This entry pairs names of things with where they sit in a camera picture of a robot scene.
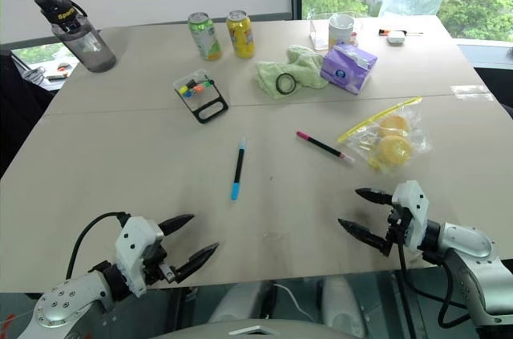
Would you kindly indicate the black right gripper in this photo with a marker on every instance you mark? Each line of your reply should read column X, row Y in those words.
column 397, row 227

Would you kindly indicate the black pen blue cap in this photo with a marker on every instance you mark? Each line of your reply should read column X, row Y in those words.
column 239, row 166

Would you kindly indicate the purple tissue pack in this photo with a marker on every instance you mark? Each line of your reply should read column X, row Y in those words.
column 346, row 68

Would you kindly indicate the yellow round cake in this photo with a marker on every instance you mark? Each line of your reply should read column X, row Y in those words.
column 394, row 125
column 394, row 150

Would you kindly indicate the light green cloth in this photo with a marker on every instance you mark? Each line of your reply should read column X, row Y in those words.
column 304, row 68

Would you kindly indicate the clear zip bag yellow seal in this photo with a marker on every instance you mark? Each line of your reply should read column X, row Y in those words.
column 360, row 138

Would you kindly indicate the clear acrylic holder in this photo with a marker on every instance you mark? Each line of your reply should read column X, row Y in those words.
column 318, row 36

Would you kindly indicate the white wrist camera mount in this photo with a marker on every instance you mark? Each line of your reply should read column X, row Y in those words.
column 134, row 243
column 413, row 202

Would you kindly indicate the white earbud case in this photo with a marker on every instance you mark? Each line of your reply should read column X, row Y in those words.
column 395, row 37

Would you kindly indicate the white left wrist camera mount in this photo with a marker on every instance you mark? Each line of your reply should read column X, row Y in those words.
column 134, row 243

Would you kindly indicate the grey robot leg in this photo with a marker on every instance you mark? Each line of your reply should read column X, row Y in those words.
column 340, row 307
column 236, row 303

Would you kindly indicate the grey sports water bottle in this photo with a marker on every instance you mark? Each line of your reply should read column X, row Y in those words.
column 82, row 42

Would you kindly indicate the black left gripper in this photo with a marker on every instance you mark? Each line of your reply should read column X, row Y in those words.
column 155, row 257

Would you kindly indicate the black table leg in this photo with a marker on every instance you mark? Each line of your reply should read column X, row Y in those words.
column 182, row 307

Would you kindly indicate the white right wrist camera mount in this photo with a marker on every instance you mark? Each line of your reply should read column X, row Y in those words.
column 413, row 202

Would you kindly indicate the white mug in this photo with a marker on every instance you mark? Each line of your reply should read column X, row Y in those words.
column 340, row 32

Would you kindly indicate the green object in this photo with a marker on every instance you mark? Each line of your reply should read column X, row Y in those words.
column 206, row 83

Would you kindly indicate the black pen pink cap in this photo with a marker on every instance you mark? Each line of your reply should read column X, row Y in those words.
column 320, row 146

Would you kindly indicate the yellow drink can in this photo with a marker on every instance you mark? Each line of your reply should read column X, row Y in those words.
column 240, row 34

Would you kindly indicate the yellow-green object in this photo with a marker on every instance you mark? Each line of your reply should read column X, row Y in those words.
column 183, row 89

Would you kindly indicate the green drink can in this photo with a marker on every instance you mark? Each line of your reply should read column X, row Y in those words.
column 205, row 36

